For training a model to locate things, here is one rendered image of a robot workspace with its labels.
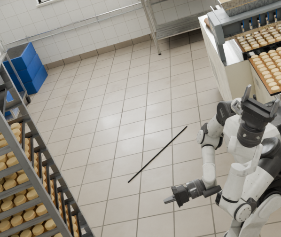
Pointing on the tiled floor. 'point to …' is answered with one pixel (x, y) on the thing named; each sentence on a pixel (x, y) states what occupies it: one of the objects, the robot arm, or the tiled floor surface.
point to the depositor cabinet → (233, 64)
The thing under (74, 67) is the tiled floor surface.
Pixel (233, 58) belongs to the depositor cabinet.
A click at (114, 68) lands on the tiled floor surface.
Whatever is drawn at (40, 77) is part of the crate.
